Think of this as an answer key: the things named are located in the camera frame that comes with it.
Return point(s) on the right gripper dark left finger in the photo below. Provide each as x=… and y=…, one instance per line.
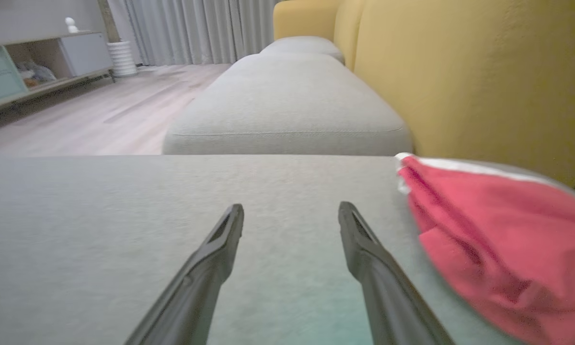
x=196, y=287

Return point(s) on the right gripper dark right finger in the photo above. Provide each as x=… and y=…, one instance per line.
x=388, y=297

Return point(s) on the red shirt with white trim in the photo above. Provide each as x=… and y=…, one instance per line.
x=508, y=249

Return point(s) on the large grey sofa seat cushion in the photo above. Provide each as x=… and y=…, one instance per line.
x=100, y=215

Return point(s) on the medium grey sofa seat cushion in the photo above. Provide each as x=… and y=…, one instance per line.
x=287, y=105

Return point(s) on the white ribbed vase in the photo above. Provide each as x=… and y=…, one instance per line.
x=122, y=60

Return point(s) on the wide yellow sofa back cushion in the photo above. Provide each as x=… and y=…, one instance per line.
x=484, y=76

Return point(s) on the grey pleated curtain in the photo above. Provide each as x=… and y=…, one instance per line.
x=196, y=28

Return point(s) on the low cabinet with teal drawers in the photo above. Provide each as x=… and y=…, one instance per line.
x=84, y=52

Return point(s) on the small grey sofa seat cushion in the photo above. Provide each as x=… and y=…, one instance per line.
x=302, y=45

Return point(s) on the grey crumpled bundle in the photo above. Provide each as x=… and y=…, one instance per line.
x=40, y=73

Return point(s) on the narrow yellow sofa back cushion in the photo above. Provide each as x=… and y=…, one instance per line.
x=302, y=19
x=347, y=28

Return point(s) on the small white figurine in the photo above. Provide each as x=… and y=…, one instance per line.
x=71, y=25

